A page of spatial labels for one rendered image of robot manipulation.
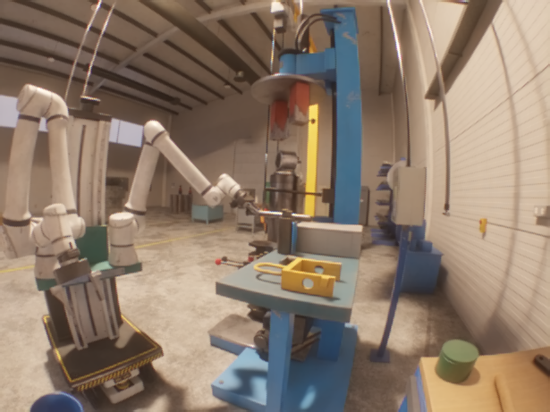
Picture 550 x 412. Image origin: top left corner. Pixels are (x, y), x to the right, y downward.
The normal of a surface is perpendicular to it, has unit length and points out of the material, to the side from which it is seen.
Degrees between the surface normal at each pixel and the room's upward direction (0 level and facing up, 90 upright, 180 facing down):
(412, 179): 90
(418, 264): 90
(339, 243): 90
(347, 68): 90
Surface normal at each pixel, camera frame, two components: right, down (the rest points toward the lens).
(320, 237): -0.37, 0.04
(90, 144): 0.87, 0.07
